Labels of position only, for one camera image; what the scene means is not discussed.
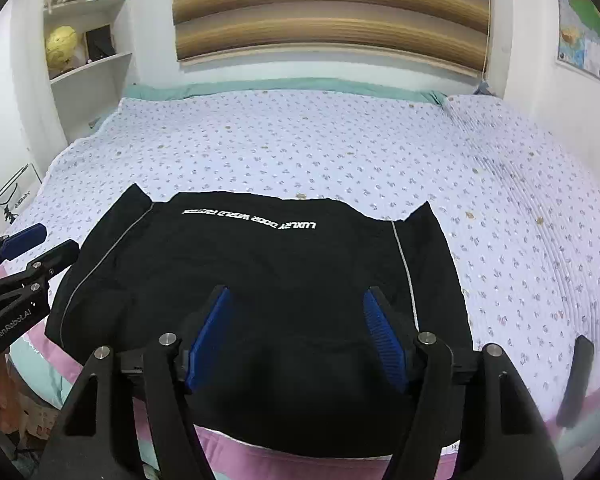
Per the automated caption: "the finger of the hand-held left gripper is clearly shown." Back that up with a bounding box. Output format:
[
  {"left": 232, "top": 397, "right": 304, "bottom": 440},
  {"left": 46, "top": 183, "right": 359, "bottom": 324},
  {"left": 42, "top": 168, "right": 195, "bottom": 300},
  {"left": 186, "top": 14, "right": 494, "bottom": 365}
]
[
  {"left": 26, "top": 239, "right": 81, "bottom": 283},
  {"left": 0, "top": 222, "right": 49, "bottom": 273}
]

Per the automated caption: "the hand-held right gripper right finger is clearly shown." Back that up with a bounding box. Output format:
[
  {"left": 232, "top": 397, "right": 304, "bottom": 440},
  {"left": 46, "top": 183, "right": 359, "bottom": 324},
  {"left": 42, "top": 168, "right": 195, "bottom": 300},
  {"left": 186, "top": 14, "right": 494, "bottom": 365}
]
[{"left": 362, "top": 286, "right": 567, "bottom": 480}]

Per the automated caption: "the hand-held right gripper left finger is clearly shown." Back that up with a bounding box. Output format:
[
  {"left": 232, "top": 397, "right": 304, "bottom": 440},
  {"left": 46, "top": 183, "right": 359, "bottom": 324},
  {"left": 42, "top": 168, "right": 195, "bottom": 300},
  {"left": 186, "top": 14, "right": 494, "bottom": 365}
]
[{"left": 34, "top": 285, "right": 237, "bottom": 480}]

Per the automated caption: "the black hooded jacket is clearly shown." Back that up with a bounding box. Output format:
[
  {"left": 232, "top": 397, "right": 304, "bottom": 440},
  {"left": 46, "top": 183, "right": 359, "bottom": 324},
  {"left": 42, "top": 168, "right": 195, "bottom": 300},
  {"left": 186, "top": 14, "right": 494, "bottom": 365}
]
[{"left": 44, "top": 183, "right": 476, "bottom": 458}]

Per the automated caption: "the white poster with black figure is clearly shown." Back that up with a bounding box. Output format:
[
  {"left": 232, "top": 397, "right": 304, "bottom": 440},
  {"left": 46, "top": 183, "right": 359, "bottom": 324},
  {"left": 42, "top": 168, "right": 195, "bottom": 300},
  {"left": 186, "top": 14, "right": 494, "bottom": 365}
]
[{"left": 0, "top": 161, "right": 43, "bottom": 233}]

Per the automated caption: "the pink bed sheet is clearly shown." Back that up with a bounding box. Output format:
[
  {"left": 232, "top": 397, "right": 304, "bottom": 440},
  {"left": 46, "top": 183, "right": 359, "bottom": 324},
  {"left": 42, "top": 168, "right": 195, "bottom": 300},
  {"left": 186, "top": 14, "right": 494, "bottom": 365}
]
[{"left": 0, "top": 260, "right": 600, "bottom": 473}]

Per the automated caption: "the white bookshelf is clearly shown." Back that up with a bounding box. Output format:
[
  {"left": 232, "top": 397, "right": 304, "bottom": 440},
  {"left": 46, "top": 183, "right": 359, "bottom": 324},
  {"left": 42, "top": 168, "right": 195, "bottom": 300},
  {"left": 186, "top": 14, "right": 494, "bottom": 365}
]
[{"left": 41, "top": 0, "right": 137, "bottom": 133}]

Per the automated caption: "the yellow globe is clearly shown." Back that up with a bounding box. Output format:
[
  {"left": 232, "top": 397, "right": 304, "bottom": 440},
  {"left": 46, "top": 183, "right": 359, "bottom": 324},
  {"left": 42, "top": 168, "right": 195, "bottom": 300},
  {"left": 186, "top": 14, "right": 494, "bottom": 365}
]
[{"left": 45, "top": 25, "right": 81, "bottom": 73}]

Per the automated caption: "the black oblong object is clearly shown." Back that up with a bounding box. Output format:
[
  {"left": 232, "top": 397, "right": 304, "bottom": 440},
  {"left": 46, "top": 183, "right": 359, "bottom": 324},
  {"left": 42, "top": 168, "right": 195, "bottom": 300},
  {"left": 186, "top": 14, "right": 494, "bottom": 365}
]
[{"left": 556, "top": 335, "right": 596, "bottom": 429}]

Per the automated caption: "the bed with floral sheet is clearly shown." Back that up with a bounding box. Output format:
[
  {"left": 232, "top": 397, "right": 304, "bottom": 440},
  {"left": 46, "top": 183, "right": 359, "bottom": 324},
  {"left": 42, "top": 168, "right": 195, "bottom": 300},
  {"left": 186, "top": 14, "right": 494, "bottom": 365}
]
[{"left": 2, "top": 91, "right": 600, "bottom": 413}]

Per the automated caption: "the black box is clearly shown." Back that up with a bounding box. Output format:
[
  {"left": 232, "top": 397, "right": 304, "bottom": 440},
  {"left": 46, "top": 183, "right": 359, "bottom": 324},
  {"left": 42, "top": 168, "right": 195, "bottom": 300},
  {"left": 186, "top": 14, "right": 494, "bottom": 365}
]
[{"left": 84, "top": 24, "right": 117, "bottom": 61}]

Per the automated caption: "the teal bed sheet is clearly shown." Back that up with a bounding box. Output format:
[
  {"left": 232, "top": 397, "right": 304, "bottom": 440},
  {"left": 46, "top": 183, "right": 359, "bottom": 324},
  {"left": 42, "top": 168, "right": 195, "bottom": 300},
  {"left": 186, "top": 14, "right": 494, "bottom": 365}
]
[{"left": 122, "top": 77, "right": 450, "bottom": 107}]

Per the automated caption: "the wooden slatted headboard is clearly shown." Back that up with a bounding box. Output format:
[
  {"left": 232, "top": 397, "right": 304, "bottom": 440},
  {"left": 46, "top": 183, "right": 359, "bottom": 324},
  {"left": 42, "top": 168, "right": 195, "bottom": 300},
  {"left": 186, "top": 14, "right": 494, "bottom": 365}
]
[{"left": 171, "top": 0, "right": 491, "bottom": 72}]

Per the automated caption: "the blind pull cord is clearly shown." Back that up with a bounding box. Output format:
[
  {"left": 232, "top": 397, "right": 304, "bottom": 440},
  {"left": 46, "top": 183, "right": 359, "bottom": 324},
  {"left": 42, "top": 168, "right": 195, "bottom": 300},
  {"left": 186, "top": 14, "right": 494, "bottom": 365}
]
[{"left": 481, "top": 0, "right": 493, "bottom": 83}]

